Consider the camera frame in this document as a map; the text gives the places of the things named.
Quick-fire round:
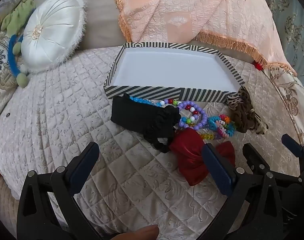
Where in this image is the black white striped box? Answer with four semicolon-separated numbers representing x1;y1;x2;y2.
104;42;245;103

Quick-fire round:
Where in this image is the cream floral fabric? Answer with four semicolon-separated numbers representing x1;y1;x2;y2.
263;65;304;148

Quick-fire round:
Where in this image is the peach fringed blanket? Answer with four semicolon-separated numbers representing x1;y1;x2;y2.
114;0;298;77

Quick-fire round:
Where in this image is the rainbow translucent bead bracelet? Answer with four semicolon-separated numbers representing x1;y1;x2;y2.
200;132;225;142

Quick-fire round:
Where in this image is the black fabric hair tie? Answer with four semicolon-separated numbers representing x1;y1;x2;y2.
110;93;182;153

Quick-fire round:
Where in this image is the person's left hand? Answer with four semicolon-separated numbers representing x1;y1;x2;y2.
109;224;160;240

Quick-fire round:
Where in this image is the teal flower bead bracelet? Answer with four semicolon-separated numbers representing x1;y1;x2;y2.
208;116;221;132

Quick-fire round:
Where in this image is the white round satin pillow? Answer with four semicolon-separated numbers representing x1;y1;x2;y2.
21;0;88;73

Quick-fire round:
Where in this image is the green plush toy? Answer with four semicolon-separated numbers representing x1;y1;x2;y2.
1;0;36;37

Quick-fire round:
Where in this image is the blue bead bracelet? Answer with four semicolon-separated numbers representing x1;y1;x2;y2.
129;97;162;107

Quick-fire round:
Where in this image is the leopard print bow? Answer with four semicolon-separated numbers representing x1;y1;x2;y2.
226;87;268;135

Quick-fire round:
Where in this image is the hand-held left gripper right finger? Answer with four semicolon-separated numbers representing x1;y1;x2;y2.
201;142;283;240

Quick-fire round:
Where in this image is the red satin bow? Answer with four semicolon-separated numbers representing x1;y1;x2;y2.
170;127;236;187

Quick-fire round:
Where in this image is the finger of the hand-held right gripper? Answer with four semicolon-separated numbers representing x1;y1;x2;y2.
242;142;303;185
281;134;304;180

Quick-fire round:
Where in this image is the brown scrunchie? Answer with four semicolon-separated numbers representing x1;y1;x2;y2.
232;100;258;133

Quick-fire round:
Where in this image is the multicolour bead bracelet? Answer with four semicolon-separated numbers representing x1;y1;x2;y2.
160;99;205;125

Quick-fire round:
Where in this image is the purple bead bracelet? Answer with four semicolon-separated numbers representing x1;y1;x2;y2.
178;101;208;130

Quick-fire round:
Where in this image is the cream quilted bedcover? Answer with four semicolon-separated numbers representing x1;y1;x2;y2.
0;46;304;240

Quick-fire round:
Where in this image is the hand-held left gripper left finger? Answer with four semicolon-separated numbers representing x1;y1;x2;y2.
16;142;102;240

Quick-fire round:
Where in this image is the teal floral curtain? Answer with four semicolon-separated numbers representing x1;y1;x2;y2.
263;0;304;80

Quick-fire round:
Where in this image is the blue cord with green pompoms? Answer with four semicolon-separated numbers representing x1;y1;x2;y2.
9;34;30;88

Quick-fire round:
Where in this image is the colourful flower bead bracelet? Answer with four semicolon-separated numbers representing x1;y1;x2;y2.
217;114;237;138

